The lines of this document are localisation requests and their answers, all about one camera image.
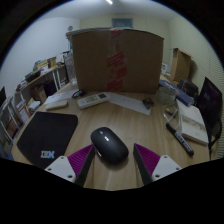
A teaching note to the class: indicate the wall window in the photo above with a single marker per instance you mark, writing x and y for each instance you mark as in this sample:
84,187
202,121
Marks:
122,22

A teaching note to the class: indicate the cluttered white side desk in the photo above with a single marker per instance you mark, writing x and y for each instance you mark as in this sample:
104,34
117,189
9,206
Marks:
40,78

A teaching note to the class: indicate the white book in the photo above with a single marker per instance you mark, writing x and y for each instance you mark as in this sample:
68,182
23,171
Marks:
193,125

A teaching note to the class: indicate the slim white remote control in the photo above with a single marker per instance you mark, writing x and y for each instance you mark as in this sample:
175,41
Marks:
56,105

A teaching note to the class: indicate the clear plastic jar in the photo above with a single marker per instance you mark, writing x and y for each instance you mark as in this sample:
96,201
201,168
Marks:
70,70

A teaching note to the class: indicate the blue flat box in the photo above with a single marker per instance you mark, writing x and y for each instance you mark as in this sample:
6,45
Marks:
180,94

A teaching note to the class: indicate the plain white paper sheet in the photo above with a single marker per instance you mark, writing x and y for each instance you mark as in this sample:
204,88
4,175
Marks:
130,103

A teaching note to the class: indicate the large brown cardboard box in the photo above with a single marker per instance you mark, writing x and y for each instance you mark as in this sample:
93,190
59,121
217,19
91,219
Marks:
116,60

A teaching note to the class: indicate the black computer mouse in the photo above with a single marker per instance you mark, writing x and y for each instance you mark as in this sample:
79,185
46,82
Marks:
110,145

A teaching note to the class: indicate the black marker pen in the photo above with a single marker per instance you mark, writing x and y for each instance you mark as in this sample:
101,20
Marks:
180,138

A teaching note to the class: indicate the small open cardboard box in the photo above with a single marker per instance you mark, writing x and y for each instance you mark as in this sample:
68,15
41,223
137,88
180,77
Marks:
181,65

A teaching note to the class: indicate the white remote with screen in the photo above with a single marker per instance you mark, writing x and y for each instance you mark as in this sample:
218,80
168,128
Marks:
93,100

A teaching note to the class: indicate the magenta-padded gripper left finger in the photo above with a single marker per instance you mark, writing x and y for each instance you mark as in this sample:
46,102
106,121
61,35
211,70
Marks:
60,168

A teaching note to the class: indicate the black mouse pad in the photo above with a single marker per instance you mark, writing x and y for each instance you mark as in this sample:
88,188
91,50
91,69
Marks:
46,135

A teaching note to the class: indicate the small dark binder clip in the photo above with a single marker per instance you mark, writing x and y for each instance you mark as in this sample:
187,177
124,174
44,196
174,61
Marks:
148,102

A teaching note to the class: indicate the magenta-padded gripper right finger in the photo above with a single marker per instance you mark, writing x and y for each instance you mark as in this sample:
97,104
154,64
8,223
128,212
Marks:
165,168

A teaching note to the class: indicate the white shelf unit with books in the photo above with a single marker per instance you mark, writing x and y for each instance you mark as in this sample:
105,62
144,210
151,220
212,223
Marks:
15,115

